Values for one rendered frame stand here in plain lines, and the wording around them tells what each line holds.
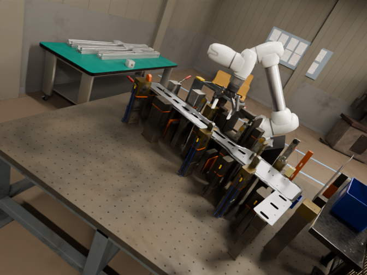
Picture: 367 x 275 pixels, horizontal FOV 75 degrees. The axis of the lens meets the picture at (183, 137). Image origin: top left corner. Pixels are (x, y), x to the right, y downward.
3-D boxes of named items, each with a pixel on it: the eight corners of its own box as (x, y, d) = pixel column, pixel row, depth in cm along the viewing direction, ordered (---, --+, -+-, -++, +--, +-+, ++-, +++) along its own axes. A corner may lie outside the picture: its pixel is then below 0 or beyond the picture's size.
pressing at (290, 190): (138, 82, 189) (138, 79, 188) (159, 83, 206) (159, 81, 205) (291, 204, 123) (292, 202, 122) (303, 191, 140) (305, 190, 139)
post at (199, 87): (175, 120, 225) (194, 77, 205) (181, 120, 230) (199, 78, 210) (181, 125, 221) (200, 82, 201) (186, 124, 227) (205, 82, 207)
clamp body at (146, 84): (118, 119, 188) (131, 76, 171) (132, 118, 198) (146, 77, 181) (124, 125, 183) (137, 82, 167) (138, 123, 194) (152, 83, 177)
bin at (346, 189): (330, 209, 125) (347, 192, 119) (338, 192, 148) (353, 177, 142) (362, 233, 117) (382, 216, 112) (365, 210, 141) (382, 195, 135)
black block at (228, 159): (198, 194, 148) (219, 157, 135) (207, 189, 155) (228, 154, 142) (204, 199, 146) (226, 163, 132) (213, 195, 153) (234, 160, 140)
